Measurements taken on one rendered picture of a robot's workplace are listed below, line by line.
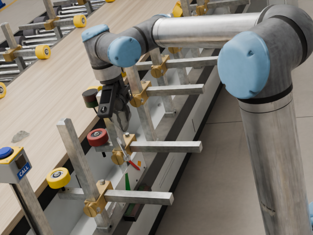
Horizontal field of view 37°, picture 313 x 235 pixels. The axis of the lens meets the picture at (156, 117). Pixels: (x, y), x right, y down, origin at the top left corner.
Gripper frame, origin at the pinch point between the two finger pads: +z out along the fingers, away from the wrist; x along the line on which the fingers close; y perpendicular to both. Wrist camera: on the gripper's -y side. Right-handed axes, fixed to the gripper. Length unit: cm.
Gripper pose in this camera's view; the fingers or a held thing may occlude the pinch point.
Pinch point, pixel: (123, 129)
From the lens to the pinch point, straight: 163.4
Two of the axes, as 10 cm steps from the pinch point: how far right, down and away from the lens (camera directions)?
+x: -9.1, 0.2, 4.1
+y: 3.3, -5.4, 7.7
